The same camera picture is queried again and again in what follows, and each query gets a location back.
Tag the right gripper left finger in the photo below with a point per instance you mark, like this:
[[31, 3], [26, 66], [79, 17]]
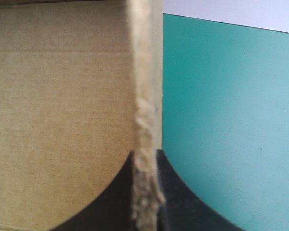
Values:
[[110, 204]]

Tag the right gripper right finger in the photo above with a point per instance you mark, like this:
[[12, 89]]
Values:
[[183, 207]]

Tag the brown cardboard box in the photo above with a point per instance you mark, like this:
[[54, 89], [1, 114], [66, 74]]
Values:
[[62, 108]]

